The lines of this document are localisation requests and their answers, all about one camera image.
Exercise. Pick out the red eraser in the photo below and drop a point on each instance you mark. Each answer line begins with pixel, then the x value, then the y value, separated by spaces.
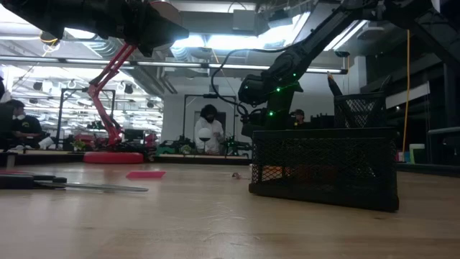
pixel 145 175

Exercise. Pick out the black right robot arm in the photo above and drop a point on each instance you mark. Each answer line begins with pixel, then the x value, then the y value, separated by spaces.
pixel 323 37

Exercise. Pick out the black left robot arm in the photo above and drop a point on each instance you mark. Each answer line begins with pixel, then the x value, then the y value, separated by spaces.
pixel 72 14

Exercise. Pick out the black mesh desk organizer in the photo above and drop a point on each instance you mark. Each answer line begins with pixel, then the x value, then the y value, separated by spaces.
pixel 323 169

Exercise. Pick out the person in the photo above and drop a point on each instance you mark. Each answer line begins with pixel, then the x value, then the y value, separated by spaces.
pixel 25 126
pixel 208 129
pixel 299 117

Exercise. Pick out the long ceiling light strip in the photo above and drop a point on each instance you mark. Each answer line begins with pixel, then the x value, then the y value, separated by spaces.
pixel 179 64

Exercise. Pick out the white round lamp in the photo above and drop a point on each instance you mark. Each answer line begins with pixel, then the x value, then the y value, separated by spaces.
pixel 205 134

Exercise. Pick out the black background monitor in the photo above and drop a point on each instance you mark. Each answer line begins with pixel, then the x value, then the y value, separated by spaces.
pixel 133 134

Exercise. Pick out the red desk lamp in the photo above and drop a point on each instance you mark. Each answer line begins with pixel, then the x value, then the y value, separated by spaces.
pixel 113 157

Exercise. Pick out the white and green bin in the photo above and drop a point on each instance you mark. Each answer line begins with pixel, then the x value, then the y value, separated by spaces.
pixel 417 153

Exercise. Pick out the black background rig frame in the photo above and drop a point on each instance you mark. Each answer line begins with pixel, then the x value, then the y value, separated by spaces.
pixel 61 108
pixel 210 96

